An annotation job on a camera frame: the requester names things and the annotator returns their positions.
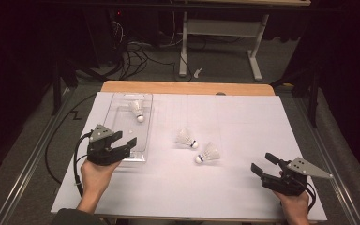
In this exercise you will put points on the small white floor scrap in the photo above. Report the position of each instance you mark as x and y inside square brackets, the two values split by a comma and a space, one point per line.
[197, 73]

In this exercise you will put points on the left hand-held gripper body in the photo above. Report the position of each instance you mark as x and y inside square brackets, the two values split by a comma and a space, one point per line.
[101, 154]

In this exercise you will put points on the white shuttlecock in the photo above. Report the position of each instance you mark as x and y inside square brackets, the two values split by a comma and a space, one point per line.
[136, 108]
[184, 137]
[211, 153]

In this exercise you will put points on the person's right hand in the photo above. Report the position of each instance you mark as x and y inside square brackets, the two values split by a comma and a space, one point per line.
[295, 207]

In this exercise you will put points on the clear plastic box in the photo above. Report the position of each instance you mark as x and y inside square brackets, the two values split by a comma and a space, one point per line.
[128, 125]

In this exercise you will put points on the white metal desk frame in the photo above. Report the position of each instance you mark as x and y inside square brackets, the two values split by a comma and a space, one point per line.
[222, 28]

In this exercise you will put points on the aluminium floor rail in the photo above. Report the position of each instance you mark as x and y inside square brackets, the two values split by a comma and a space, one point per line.
[334, 175]
[28, 165]

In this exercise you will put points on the white table cover sheet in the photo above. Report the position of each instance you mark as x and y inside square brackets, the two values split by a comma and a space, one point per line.
[247, 125]

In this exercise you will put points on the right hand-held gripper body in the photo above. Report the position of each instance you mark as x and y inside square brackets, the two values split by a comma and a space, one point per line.
[287, 185]

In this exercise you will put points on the black metal stand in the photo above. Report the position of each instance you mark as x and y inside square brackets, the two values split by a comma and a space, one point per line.
[56, 93]
[314, 103]

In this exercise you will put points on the person's left hand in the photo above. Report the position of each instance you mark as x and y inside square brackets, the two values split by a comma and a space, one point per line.
[95, 179]

